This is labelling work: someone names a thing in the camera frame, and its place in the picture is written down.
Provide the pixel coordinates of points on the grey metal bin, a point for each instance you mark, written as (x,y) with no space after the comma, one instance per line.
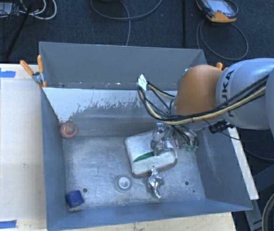
(98,153)

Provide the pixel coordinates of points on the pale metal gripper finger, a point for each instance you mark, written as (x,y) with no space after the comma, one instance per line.
(162,149)
(157,133)

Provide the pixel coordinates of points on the crumpled silver foil piece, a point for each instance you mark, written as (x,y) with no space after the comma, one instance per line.
(155,182)

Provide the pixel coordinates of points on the pale wood flat board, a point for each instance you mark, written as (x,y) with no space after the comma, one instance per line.
(19,141)

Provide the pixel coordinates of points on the white sponge with brown edge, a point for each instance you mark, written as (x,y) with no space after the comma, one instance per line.
(141,148)

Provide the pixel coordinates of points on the blue cylinder block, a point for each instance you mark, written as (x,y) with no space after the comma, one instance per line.
(74,198)

